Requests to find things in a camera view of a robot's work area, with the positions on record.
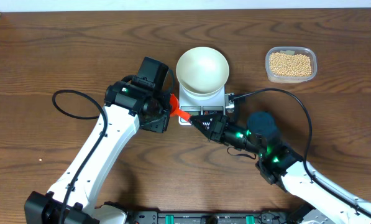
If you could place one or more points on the yellow soybeans in container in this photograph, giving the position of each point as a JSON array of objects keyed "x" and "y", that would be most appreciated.
[{"x": 287, "y": 65}]

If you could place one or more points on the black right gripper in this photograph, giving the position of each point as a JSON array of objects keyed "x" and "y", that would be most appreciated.
[{"x": 216, "y": 131}]

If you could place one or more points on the clear plastic container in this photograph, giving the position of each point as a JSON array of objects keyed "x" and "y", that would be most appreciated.
[{"x": 291, "y": 51}]

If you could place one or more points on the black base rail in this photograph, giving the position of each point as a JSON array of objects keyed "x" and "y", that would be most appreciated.
[{"x": 152, "y": 217}]

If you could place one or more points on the red plastic measuring scoop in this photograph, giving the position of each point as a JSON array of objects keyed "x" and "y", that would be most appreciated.
[{"x": 175, "y": 109}]

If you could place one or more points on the white ceramic bowl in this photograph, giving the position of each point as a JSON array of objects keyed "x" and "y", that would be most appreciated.
[{"x": 202, "y": 71}]

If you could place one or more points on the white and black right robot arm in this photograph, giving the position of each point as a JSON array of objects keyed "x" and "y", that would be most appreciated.
[{"x": 279, "y": 164}]

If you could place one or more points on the white digital kitchen scale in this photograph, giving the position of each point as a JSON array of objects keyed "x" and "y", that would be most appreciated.
[{"x": 202, "y": 105}]

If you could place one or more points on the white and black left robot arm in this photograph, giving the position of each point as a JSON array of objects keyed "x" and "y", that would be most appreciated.
[{"x": 133, "y": 103}]

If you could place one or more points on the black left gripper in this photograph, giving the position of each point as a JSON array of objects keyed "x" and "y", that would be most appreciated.
[{"x": 161, "y": 123}]

